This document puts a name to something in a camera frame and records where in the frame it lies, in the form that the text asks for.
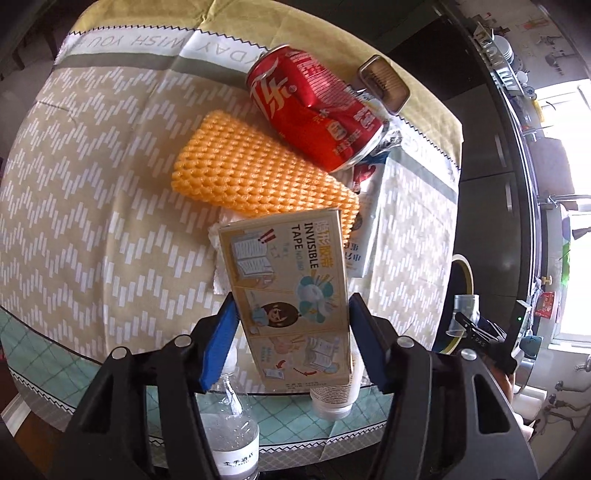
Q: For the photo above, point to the orange foam net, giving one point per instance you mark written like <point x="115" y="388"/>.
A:
<point x="249" y="170"/>

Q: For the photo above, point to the rectangular metal tin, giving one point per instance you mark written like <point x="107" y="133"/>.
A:
<point x="383" y="83"/>

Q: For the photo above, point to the white plastic tube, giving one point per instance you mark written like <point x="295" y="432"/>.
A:
<point x="332" y="399"/>

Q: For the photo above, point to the patterned tablecloth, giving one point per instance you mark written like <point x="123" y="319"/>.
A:
<point x="92" y="207"/>

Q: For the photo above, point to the dark cabinets under sink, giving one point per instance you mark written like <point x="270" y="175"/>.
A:
<point x="485" y="207"/>

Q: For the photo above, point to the black bin with yellow rim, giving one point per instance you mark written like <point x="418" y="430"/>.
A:
<point x="461" y="277"/>

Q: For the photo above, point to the beige tape box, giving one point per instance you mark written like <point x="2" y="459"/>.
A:
<point x="286" y="300"/>

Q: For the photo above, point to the wooden cutting board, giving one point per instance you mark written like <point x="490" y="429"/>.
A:
<point x="551" y="161"/>

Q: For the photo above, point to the green mug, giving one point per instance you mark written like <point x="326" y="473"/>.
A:
<point x="531" y="345"/>

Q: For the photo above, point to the black kitchen countertop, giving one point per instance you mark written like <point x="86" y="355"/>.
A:
<point x="517" y="138"/>

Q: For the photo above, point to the clear plastic cup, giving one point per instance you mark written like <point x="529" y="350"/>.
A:
<point x="464" y="308"/>

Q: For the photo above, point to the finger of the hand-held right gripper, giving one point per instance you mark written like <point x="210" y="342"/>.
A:
<point x="471" y="323"/>

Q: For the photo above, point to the red soda can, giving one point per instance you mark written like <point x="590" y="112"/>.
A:
<point x="314" y="106"/>

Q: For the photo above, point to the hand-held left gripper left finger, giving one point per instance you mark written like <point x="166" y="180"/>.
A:
<point x="219" y="341"/>

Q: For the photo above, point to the red box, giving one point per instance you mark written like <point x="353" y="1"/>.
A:
<point x="545" y="304"/>

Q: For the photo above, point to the dish rack with dishes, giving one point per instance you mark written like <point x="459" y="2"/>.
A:
<point x="501" y="46"/>

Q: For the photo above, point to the clear plastic water bottle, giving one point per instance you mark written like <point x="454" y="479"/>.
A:
<point x="231" y="434"/>

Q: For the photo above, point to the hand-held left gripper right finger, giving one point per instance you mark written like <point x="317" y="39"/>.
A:
<point x="369" y="341"/>

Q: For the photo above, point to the kitchen window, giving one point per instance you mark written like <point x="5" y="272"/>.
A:
<point x="572" y="115"/>

